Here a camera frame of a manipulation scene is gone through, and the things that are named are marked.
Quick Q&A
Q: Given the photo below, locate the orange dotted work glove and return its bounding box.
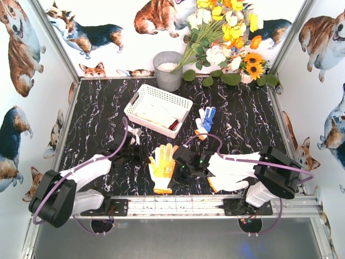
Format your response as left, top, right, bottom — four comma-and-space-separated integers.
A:
149, 143, 178, 194

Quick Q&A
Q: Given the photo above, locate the cream knit glove red cuff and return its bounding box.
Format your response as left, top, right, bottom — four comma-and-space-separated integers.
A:
154, 118, 179, 131

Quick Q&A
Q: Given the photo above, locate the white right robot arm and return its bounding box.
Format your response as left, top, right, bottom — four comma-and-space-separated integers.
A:
168, 146, 300, 208

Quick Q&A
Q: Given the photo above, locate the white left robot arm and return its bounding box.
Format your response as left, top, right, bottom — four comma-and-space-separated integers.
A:
29, 126, 150, 228

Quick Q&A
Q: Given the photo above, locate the white plastic storage basket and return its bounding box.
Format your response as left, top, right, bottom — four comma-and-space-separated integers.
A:
124, 84, 193, 139

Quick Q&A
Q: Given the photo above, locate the white cotton glove orange cuff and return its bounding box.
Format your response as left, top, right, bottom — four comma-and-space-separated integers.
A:
208, 175, 249, 193

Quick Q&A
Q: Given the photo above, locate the blue dotted work glove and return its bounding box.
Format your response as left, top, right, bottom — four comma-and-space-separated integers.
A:
195, 106, 216, 141

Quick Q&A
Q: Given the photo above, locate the grey metal bucket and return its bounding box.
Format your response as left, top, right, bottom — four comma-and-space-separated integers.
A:
153, 51, 183, 92

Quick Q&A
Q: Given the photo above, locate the artificial flower bouquet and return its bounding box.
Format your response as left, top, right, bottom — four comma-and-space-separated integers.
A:
173, 1, 287, 87

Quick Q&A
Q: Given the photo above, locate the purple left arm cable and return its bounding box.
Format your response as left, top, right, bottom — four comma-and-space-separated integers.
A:
32, 117, 129, 226

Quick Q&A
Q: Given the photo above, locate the aluminium front rail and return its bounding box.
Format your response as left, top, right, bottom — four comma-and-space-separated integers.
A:
80, 195, 323, 218

